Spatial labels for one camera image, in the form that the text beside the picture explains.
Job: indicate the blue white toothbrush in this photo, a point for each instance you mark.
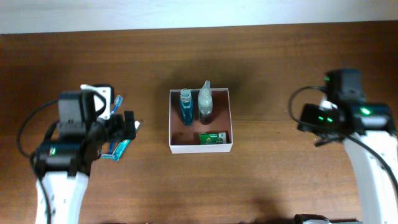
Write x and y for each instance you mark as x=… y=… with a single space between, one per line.
x=117 y=103

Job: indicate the green white soap packet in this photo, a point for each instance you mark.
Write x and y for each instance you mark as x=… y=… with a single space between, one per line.
x=213 y=138

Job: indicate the teal toothpaste tube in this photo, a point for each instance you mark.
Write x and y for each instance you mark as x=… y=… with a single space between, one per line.
x=117 y=149

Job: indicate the teal mouthwash bottle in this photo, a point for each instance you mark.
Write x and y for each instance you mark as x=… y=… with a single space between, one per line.
x=186 y=106

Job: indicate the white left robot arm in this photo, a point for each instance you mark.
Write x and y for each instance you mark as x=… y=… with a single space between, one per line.
x=62 y=167

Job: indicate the blue disposable razor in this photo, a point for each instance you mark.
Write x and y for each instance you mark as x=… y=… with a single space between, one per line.
x=108 y=154

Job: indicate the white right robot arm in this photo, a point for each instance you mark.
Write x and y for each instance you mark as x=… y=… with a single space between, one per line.
x=368 y=134

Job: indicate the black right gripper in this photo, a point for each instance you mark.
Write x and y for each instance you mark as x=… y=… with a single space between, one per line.
x=310 y=114

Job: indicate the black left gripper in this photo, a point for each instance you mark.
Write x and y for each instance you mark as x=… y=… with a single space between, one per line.
x=117 y=121

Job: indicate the clear spray bottle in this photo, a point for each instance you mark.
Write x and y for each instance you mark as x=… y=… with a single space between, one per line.
x=205 y=104

